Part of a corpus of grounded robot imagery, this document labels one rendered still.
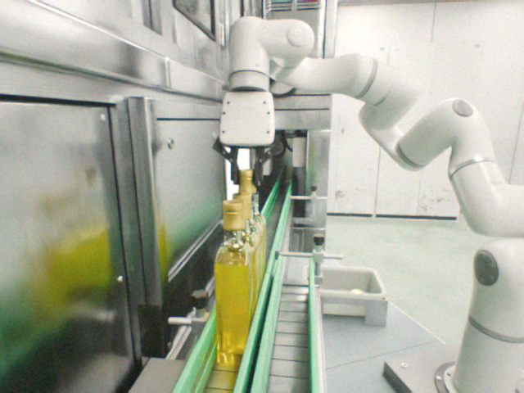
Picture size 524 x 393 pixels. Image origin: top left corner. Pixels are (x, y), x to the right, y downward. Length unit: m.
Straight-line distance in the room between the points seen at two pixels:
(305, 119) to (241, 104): 1.02
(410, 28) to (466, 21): 0.65
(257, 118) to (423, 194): 4.19
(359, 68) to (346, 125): 3.69
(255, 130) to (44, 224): 0.36
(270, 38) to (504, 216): 0.51
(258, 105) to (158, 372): 0.49
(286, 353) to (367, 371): 0.25
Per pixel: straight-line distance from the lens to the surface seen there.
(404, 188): 4.64
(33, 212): 0.41
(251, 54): 0.65
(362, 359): 0.88
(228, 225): 0.52
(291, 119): 1.63
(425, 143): 0.77
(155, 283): 0.60
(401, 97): 0.77
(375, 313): 0.98
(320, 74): 0.78
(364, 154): 4.46
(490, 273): 0.66
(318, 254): 0.84
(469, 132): 0.76
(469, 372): 0.77
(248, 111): 0.63
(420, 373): 0.83
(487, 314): 0.70
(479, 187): 0.72
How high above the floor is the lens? 1.29
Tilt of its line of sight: 14 degrees down
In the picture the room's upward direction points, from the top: straight up
